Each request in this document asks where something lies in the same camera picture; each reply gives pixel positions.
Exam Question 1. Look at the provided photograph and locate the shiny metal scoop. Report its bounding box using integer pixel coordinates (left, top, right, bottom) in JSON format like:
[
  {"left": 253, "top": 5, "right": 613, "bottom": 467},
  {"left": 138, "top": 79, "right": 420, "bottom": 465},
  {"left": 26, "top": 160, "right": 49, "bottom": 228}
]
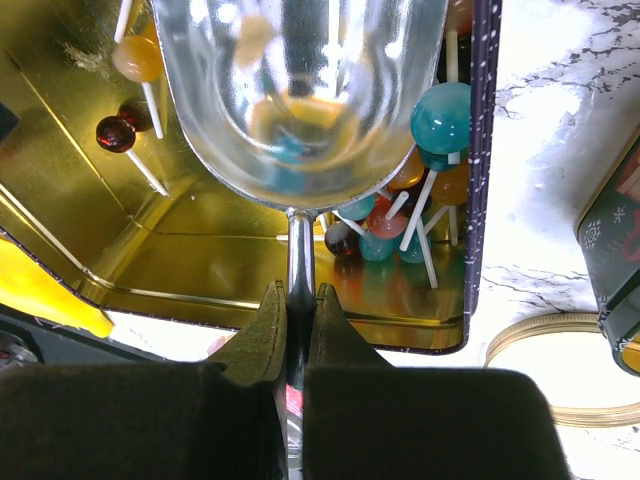
[{"left": 151, "top": 0, "right": 450, "bottom": 480}]

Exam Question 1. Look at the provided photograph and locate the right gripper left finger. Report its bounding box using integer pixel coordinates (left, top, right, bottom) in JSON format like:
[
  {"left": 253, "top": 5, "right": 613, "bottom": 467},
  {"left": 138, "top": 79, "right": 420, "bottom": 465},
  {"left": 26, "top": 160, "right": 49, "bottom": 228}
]
[{"left": 1, "top": 282, "right": 288, "bottom": 479}]

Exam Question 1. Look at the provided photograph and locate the gold jar lid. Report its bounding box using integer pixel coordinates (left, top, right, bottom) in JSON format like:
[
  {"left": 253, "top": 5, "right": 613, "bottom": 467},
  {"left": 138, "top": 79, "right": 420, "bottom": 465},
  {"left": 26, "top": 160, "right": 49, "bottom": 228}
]
[{"left": 484, "top": 312, "right": 639, "bottom": 429}]

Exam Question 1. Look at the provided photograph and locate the yellow plastic shopping basket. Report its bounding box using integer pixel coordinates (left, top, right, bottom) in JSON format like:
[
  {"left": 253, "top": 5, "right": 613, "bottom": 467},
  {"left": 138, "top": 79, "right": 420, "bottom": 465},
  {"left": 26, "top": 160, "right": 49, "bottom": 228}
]
[{"left": 1, "top": 237, "right": 113, "bottom": 338}]

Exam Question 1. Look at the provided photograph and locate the candy tin box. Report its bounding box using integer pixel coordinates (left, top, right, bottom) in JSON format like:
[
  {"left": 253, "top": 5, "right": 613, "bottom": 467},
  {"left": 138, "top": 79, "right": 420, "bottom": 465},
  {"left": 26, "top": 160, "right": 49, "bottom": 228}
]
[{"left": 0, "top": 0, "right": 640, "bottom": 376}]

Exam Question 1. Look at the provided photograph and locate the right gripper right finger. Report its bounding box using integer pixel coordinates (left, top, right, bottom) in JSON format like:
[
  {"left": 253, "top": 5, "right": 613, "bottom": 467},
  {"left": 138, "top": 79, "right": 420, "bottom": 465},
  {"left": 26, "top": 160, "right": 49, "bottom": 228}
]
[{"left": 303, "top": 284, "right": 569, "bottom": 479}]

